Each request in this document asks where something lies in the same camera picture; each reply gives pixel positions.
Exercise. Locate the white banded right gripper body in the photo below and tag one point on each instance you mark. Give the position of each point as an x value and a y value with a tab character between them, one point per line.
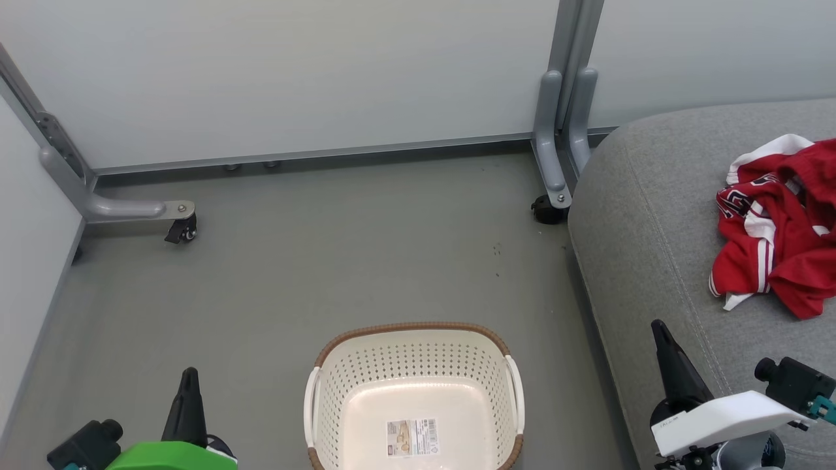
725	418

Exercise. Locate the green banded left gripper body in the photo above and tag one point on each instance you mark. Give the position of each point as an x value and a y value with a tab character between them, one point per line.
176	457

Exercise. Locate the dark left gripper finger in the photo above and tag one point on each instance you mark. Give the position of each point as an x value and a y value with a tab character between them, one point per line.
187	408

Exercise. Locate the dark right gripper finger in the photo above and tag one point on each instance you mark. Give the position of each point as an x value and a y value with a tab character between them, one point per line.
676	369

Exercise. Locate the red white clothing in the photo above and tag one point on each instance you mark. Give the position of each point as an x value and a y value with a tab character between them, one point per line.
784	248

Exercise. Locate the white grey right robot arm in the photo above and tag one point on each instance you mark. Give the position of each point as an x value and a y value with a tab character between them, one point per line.
738	454

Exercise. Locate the cream perforated laundry basket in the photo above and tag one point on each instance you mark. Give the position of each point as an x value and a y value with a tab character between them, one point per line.
418	391

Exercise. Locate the grey fabric sofa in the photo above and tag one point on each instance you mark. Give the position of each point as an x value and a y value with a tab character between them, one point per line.
653	215

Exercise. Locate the black caster wheel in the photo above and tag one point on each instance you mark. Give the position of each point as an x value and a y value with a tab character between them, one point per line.
547	210
183	230

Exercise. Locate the long grey partition foot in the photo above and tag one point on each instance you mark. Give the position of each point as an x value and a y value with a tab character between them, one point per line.
111	207

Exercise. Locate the paper label sticker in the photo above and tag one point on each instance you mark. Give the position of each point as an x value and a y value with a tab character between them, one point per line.
413	437

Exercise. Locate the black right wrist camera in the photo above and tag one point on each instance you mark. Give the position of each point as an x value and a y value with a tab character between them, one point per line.
793	385

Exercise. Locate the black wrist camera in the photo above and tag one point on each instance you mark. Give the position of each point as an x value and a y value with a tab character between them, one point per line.
793	385
85	447

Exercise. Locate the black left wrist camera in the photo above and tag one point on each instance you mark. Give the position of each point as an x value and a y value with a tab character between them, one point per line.
85	447

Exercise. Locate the grey partition bottom rail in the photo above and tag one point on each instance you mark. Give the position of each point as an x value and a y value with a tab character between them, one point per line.
326	154

